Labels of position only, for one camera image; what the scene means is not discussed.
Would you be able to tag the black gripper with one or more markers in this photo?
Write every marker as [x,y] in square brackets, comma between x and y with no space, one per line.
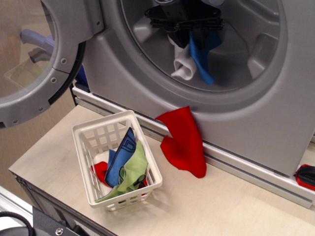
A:
[180,16]

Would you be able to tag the bright blue cloth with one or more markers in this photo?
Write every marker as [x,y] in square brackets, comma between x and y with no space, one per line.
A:
[200,56]

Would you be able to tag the white grey cloth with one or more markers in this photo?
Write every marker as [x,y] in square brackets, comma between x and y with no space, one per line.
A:
[184,65]

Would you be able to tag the white plastic laundry basket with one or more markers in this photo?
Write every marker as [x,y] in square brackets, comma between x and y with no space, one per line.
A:
[93,140]

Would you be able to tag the grey toy washing machine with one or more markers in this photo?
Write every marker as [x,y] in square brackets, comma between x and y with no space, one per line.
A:
[261,106]

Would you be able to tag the round grey machine door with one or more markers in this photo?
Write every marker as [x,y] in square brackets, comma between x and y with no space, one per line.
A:
[42,44]

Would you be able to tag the large red cloth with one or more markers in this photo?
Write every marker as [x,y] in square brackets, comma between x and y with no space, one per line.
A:
[184,147]

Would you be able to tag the blue block behind door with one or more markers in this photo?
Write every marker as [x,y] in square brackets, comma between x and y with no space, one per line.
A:
[81,78]

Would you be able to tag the dark blue denim cloth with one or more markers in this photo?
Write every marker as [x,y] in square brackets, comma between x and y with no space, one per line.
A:
[118,158]

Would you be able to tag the light green cloth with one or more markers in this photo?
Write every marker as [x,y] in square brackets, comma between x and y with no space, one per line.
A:
[126,177]

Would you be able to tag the small red cloth in basket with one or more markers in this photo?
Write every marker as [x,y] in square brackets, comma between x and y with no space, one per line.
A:
[100,169]

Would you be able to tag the red black tool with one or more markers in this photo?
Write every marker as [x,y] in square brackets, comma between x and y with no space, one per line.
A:
[305,176]

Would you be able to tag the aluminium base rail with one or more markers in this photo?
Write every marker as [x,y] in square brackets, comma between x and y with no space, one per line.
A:
[277,183]

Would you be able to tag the black metal bracket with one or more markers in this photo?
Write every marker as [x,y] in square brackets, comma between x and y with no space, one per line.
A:
[44,225]

